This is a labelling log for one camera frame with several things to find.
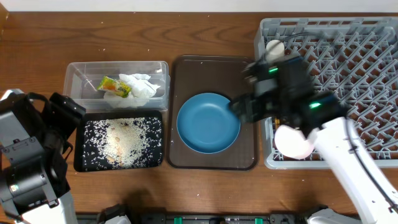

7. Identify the white napkin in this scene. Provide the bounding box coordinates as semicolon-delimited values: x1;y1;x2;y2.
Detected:
103;73;160;108

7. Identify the black rectangular tray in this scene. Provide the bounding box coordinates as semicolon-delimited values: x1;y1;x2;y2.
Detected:
73;110;164;172

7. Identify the brown serving tray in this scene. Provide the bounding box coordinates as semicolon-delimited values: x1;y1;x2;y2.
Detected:
166;55;258;170

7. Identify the cream white cup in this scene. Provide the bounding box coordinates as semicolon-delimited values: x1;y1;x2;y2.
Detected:
265;40;285;63

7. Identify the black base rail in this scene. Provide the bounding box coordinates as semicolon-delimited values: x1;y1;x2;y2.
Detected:
74;203;361;224

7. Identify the clear plastic waste bin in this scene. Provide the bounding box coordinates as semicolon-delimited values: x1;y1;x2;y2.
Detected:
63;61;170;112

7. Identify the dark blue plate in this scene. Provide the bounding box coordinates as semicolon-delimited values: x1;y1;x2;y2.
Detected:
176;93;241;154

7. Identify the grey dishwasher rack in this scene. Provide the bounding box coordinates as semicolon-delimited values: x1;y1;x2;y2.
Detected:
254;17;397;168

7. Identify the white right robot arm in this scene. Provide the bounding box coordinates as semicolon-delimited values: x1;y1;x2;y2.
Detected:
229;56;397;223

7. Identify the pink bowl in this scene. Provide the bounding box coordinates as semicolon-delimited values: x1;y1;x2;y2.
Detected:
274;124;314;159

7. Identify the leftover rice pile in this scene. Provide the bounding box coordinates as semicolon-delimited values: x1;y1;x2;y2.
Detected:
82;117;163;170

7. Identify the yellow green snack wrapper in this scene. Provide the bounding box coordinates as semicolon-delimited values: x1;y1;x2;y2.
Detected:
96;76;131;98

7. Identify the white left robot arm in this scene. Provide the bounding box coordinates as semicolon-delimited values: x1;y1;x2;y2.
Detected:
1;89;86;223

